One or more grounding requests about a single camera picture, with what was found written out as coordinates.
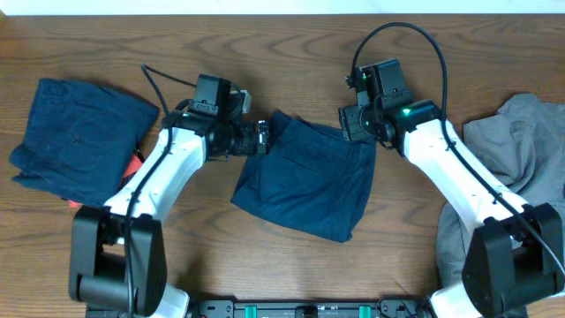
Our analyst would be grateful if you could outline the red clothing tag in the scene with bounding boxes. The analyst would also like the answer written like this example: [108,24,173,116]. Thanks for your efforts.
[64,148,145,208]

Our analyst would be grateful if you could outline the navy blue shorts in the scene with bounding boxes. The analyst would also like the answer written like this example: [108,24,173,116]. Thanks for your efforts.
[9,78,159,207]
[231,111,376,243]

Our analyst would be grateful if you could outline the folded navy blue shorts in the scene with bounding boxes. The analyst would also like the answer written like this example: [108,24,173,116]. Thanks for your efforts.
[9,78,159,207]

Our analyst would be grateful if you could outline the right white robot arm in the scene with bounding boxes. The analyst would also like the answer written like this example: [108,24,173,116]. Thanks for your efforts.
[339,97,564,317]

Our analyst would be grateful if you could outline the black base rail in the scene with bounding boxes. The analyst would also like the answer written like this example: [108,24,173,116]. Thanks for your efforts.
[185,297,435,318]

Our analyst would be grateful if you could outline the grey shorts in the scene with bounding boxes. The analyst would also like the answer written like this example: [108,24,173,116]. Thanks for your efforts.
[436,94,564,287]

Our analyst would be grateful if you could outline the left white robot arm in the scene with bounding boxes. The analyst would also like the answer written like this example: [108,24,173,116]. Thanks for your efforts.
[69,110,269,317]

